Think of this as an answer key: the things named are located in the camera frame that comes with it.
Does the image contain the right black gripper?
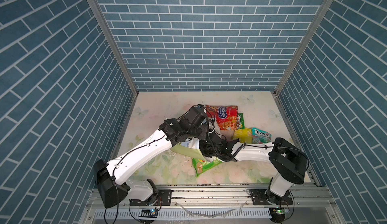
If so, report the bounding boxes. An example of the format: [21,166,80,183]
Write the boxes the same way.
[191,139,220,159]

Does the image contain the floral paper gift bag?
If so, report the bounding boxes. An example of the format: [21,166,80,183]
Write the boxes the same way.
[171,138,206,161]

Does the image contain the bright green snack packet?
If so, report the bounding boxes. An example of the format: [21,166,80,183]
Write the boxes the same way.
[192,158,222,177]

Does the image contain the red snack packet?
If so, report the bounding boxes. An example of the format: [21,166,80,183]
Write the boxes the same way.
[205,105,238,131]

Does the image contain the yellow snack packet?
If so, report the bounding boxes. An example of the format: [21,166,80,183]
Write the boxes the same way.
[232,128,252,144]

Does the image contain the green Fox's spring tea packet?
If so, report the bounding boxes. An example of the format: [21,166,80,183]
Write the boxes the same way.
[237,113,245,129]

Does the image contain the teal Fox's candy packet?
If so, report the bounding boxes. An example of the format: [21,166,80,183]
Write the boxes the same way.
[252,128,272,144]

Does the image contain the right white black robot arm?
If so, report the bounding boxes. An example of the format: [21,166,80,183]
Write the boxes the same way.
[199,133,309,204]

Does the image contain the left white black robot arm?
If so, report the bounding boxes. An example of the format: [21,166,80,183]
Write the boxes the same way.
[93,119,209,208]

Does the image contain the left controller board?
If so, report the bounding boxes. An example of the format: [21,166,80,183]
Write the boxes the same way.
[138,209,159,224]

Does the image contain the controller board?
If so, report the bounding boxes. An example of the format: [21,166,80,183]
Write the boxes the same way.
[138,209,159,224]
[269,208,286,224]

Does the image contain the right controller board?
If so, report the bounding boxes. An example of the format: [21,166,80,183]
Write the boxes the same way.
[269,208,286,224]

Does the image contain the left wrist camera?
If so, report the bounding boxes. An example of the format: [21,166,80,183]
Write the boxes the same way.
[180,104,208,127]

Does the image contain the aluminium mounting rail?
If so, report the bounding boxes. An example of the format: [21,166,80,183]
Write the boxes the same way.
[80,183,344,224]

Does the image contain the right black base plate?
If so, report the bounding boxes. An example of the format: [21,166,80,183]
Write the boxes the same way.
[248,189,294,206]

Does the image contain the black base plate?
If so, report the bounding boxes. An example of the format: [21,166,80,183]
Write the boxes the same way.
[130,189,173,207]
[248,189,294,206]

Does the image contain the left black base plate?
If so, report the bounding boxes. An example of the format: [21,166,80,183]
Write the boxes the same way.
[130,189,173,207]

